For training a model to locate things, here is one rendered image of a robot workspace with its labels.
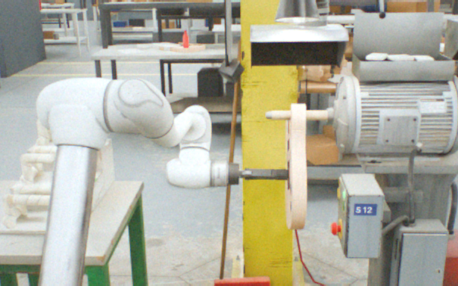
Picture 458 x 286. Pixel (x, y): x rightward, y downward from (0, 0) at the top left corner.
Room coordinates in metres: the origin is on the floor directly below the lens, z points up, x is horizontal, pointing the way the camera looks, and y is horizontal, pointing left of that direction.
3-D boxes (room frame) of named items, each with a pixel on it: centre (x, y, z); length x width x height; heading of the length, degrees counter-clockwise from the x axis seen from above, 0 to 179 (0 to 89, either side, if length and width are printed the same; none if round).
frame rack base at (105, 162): (1.91, 0.58, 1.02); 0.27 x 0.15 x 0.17; 87
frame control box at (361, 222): (1.46, -0.45, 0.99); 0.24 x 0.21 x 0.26; 87
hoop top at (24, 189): (1.64, 0.60, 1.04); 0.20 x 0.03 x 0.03; 86
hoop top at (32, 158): (1.72, 0.60, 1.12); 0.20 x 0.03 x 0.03; 86
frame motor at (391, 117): (1.69, -0.55, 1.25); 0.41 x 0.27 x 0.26; 87
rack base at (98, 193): (1.76, 0.59, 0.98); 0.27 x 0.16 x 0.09; 87
